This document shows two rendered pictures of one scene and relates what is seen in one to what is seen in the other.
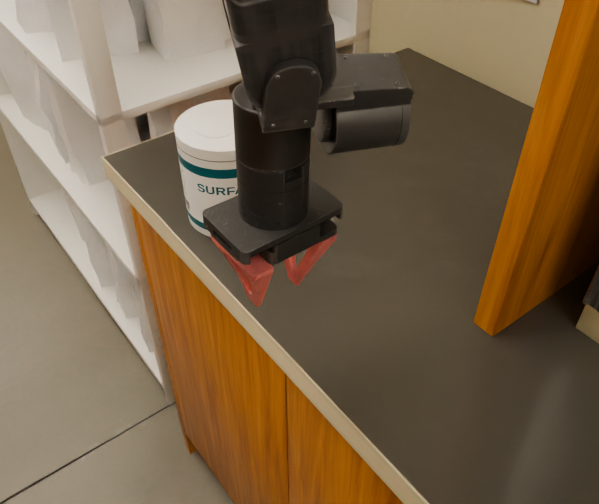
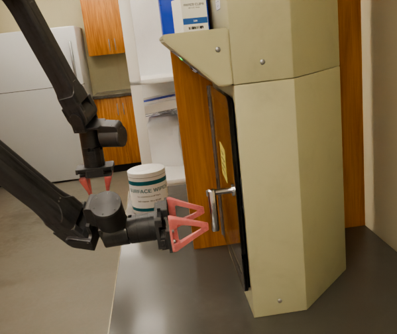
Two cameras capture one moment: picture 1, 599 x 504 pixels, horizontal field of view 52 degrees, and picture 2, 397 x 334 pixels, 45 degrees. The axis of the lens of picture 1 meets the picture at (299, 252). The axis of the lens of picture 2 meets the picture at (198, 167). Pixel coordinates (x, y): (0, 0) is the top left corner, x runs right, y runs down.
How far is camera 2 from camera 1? 1.07 m
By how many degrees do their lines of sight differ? 40
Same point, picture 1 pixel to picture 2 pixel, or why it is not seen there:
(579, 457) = (177, 278)
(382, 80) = (109, 124)
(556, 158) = (188, 163)
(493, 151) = not seen: hidden behind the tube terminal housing
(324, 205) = (107, 166)
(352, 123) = (102, 136)
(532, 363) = (197, 257)
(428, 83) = not seen: hidden behind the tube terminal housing
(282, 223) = (89, 166)
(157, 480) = not seen: outside the picture
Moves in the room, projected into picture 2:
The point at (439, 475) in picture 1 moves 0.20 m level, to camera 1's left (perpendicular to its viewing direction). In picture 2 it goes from (128, 272) to (73, 260)
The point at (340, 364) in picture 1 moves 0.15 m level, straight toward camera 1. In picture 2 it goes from (134, 246) to (94, 268)
